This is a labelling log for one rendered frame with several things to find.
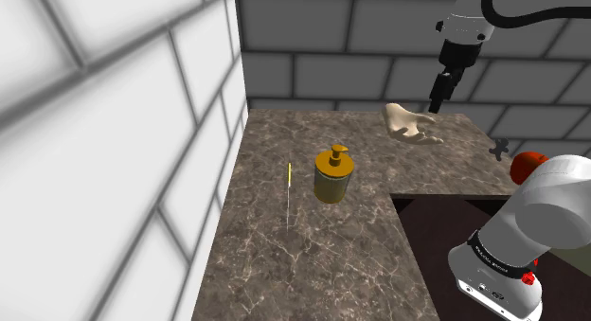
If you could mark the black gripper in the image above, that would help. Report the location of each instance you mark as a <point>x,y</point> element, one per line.
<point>458,53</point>

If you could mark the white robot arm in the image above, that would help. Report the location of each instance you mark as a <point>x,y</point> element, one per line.
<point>545,204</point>

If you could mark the red round object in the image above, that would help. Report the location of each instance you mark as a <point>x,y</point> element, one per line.
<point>524,167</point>

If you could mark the dark robot stand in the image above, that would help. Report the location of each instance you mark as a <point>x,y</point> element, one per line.
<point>431,251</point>

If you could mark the small dark figure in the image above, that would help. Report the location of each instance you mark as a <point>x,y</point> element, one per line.
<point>499,149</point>

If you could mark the gold soap dispenser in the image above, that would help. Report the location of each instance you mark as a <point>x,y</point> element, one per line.
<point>333,184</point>

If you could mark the beige hand figure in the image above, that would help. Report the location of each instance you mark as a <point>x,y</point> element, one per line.
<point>403,121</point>

